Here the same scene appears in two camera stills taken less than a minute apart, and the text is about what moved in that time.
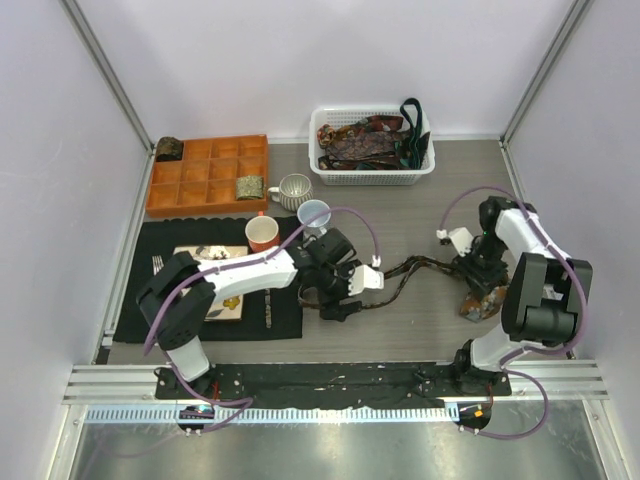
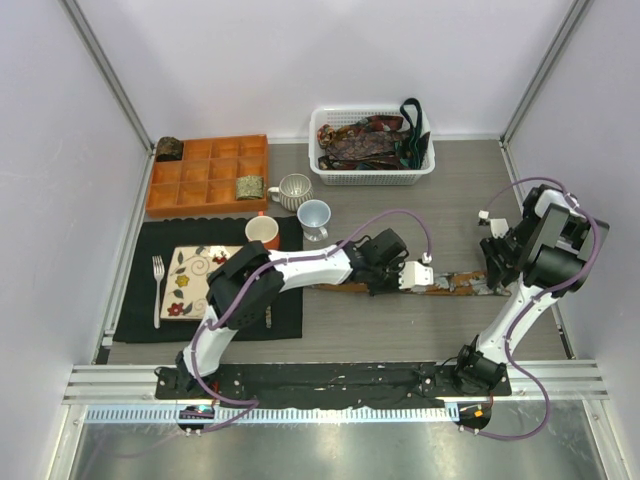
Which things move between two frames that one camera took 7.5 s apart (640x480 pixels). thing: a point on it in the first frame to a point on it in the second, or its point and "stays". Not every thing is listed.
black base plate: [332, 382] stays
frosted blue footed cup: [311, 208] stays
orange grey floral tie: [476, 306] to [464, 284]
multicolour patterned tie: [325, 135] stays
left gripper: [337, 311] to [393, 286]
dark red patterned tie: [394, 123] stays
